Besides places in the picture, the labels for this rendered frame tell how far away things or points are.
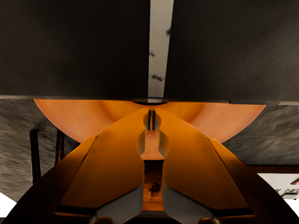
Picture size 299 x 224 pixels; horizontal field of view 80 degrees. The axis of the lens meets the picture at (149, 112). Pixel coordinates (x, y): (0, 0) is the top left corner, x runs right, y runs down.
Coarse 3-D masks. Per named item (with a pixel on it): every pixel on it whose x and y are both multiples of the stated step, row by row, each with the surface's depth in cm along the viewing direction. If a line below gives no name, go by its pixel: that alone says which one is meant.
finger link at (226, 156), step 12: (216, 144) 9; (228, 156) 8; (228, 168) 7; (240, 168) 7; (240, 180) 7; (252, 180) 7; (264, 180) 7; (252, 192) 6; (264, 192) 6; (276, 192) 6; (252, 204) 6; (264, 204) 6; (276, 204) 6; (288, 204) 6; (216, 216) 6; (228, 216) 6; (240, 216) 6; (252, 216) 6; (264, 216) 6; (276, 216) 6; (288, 216) 6
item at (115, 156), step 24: (120, 120) 11; (144, 120) 11; (96, 144) 9; (120, 144) 9; (144, 144) 10; (96, 168) 7; (120, 168) 7; (72, 192) 6; (96, 192) 6; (120, 192) 6; (120, 216) 7
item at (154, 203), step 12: (144, 168) 25; (156, 168) 25; (144, 180) 24; (156, 180) 24; (144, 192) 23; (156, 192) 23; (144, 204) 21; (156, 204) 21; (144, 216) 22; (156, 216) 22; (168, 216) 22
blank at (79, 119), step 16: (48, 112) 12; (64, 112) 12; (80, 112) 12; (96, 112) 12; (112, 112) 13; (128, 112) 15; (176, 112) 15; (192, 112) 13; (208, 112) 12; (224, 112) 12; (240, 112) 12; (256, 112) 12; (64, 128) 14; (80, 128) 14; (96, 128) 14; (208, 128) 14; (224, 128) 14; (240, 128) 14
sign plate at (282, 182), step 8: (256, 168) 44; (264, 168) 44; (272, 168) 44; (280, 168) 44; (288, 168) 44; (296, 168) 44; (264, 176) 44; (272, 176) 44; (280, 176) 44; (288, 176) 44; (296, 176) 44; (272, 184) 48; (280, 184) 48; (288, 184) 48; (280, 192) 52; (288, 192) 52; (296, 192) 52
